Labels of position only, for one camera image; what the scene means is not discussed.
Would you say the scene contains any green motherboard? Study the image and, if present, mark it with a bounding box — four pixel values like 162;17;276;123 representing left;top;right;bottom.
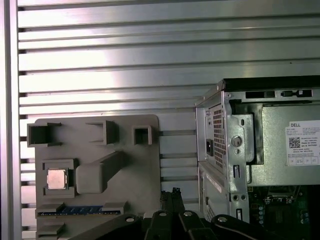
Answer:
247;186;320;240

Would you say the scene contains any blue RAM stick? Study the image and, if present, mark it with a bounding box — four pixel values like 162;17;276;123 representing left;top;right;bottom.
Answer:
37;205;118;216

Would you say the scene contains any silver CPU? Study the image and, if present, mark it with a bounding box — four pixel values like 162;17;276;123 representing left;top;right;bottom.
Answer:
46;168;68;190

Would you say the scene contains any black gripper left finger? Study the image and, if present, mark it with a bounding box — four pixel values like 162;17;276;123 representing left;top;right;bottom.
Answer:
93;189;177;240

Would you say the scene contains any grey power supply unit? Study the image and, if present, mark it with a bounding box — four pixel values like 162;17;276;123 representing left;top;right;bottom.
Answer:
249;103;320;187

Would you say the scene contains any grey parts rack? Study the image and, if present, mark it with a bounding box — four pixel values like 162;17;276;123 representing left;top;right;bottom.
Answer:
26;114;161;240

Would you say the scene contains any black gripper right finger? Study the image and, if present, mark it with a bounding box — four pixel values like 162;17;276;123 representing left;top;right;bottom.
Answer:
172;187;261;240

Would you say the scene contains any black PC case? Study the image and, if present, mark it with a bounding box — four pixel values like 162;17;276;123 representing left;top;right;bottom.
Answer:
194;77;320;240

